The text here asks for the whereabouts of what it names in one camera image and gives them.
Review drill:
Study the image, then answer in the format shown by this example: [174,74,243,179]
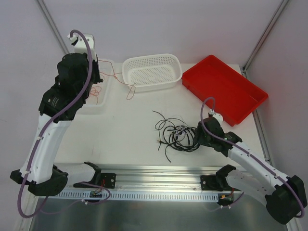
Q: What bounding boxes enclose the black and orange cables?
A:
[152,110,202,163]

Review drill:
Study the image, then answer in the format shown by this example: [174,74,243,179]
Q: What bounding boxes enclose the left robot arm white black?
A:
[10,53,103,196]

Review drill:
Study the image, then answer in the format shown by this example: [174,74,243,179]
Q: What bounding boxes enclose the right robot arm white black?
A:
[195,116,308,224]

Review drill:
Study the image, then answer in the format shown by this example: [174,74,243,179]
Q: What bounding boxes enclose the clear white rectangular basket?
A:
[77,59,115,116]

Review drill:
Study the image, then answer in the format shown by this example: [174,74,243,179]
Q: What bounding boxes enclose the red plastic tray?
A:
[182,55,269,127]

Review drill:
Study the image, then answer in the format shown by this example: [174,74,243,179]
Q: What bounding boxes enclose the white perforated rounded basket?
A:
[122,53,183,92]

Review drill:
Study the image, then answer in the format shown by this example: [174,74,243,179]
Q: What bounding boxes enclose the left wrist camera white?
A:
[67,34,96,59]

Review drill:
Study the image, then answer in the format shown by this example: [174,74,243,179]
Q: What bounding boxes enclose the left aluminium frame post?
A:
[35,0,71,55]

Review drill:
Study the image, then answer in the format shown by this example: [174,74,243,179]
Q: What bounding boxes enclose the aluminium frame post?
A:
[35,0,71,55]
[242,0,291,74]

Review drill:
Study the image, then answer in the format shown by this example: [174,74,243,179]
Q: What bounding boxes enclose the aluminium mounting rail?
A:
[30,164,287,192]

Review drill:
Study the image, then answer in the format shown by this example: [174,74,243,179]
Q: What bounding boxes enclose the right aluminium frame post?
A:
[242,0,291,74]

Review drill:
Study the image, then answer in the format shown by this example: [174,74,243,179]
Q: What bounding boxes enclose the white slotted cable duct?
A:
[51,190,218,203]

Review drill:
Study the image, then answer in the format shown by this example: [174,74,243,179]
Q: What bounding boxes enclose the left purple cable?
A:
[18,29,93,218]

